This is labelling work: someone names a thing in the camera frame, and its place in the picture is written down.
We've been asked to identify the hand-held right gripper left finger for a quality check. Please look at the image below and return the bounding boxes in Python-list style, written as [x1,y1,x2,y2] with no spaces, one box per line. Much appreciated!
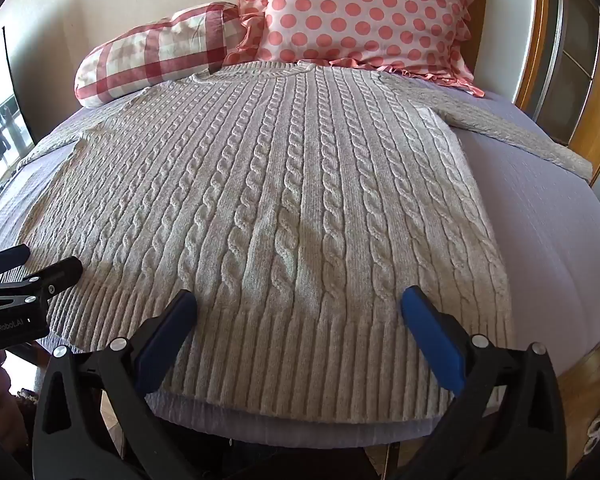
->
[32,288,199,480]

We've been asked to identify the red checked pillow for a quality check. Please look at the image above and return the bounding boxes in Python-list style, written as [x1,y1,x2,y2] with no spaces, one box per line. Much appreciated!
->
[75,2,253,109]

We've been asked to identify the lavender bed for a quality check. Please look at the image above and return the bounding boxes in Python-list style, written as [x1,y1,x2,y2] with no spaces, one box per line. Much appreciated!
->
[0,87,600,450]

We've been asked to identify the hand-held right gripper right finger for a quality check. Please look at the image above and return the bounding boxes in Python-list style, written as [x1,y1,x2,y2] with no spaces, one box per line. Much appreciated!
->
[400,285,567,480]

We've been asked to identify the grey cable-knit sweater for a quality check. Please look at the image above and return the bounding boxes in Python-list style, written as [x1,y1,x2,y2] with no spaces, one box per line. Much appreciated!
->
[16,60,594,423]

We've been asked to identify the pink polka dot pillow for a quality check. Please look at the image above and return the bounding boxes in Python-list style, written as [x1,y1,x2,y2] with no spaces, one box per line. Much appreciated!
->
[227,0,487,99]

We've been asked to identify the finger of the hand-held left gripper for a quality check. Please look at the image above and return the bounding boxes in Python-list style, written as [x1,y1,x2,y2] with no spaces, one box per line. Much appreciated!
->
[0,243,32,278]
[0,256,84,311]

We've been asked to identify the wooden bed frame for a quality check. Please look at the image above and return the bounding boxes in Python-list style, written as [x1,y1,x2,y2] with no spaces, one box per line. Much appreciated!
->
[545,330,600,480]

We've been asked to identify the wooden headboard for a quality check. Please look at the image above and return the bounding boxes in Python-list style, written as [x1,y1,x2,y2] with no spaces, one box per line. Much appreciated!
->
[472,0,600,188]

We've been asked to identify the framed photo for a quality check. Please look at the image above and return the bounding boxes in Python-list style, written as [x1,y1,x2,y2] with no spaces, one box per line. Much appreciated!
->
[0,25,35,196]

